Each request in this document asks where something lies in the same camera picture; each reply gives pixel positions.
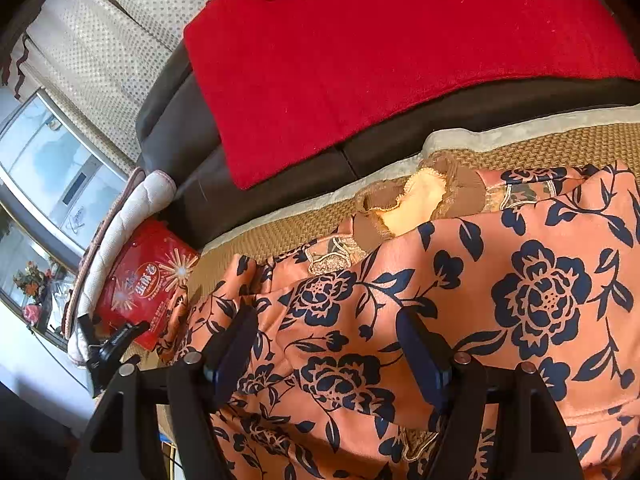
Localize orange floral garment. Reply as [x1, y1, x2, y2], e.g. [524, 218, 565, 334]
[174, 162, 639, 479]

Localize red gift bag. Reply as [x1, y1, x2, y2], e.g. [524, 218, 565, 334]
[94, 218, 200, 351]

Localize dark brown leather sofa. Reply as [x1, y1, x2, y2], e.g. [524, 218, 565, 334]
[136, 47, 639, 248]

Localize woven rattan seat mat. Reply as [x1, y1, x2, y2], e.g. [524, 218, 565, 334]
[188, 105, 639, 302]

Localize flower pot plants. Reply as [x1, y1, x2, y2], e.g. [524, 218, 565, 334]
[13, 260, 53, 326]

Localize beige dotted curtain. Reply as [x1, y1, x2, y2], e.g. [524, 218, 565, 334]
[6, 0, 208, 172]

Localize white quilted folded cloth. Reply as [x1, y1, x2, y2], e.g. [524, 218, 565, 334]
[62, 168, 177, 367]

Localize red blanket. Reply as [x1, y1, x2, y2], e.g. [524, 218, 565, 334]
[183, 0, 639, 158]

